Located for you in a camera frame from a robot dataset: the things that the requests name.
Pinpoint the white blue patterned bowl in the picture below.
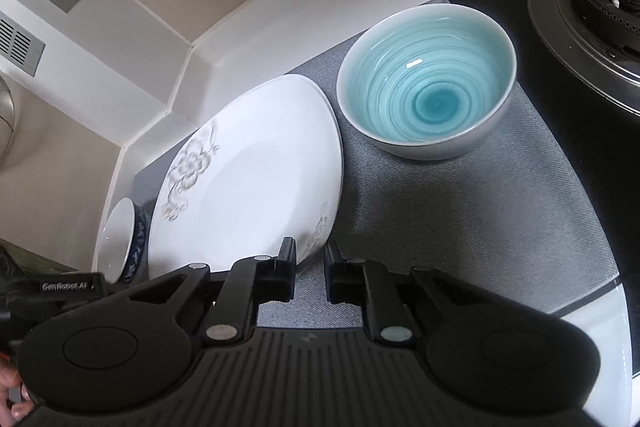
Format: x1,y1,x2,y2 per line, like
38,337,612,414
96,197,149,285

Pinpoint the white square plate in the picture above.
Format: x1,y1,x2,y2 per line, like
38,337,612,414
148,74,343,277

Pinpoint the teal glazed bowl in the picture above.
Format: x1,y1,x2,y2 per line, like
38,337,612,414
335,3,518,161

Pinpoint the person's hand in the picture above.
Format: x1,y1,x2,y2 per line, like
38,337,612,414
0,355,34,427

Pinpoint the metal mesh strainer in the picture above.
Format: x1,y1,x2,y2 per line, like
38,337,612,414
0,75,16,161

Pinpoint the silver vent grille left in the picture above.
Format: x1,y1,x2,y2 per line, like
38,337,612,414
0,13,46,77

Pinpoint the black gas stove top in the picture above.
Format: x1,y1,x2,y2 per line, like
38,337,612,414
424,0,640,323

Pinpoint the gas burner ring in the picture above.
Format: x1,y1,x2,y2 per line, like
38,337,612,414
527,0,640,118

